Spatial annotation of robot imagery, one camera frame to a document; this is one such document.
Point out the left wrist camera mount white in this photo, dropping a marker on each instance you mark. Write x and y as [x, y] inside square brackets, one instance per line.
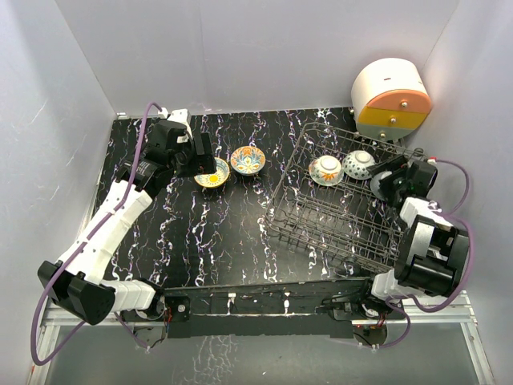
[182, 116]

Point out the blue wave pattern bowl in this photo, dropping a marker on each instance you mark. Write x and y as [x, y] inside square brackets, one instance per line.
[357, 163]

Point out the orange flower leaf bowl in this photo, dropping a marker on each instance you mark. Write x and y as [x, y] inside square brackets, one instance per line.
[326, 171]

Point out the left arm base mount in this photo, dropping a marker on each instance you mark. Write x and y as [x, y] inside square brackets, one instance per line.
[162, 309]

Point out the orange blue floral bowl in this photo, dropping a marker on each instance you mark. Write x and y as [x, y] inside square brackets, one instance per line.
[247, 160]

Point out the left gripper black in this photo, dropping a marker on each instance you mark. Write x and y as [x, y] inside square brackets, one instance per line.
[205, 161]

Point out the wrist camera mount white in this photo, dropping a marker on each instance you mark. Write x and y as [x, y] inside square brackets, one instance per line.
[432, 160]
[182, 116]

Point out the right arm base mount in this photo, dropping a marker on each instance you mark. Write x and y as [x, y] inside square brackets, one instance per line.
[367, 316]

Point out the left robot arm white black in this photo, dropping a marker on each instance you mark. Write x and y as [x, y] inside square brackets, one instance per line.
[75, 282]

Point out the grey wire dish rack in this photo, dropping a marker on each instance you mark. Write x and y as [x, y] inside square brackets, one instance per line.
[343, 223]

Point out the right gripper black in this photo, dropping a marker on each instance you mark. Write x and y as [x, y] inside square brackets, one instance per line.
[393, 164]

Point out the white round drawer cabinet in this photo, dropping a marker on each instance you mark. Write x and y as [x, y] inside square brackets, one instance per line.
[389, 99]

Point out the yellow sun pattern bowl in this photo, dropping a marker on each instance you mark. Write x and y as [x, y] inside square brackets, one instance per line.
[215, 180]

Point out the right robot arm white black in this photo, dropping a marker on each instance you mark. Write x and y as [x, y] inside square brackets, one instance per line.
[434, 258]

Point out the red rim grey pattern bowl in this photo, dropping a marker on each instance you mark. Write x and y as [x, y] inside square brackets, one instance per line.
[382, 186]

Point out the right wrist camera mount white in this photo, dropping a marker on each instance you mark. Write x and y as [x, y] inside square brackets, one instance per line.
[432, 160]

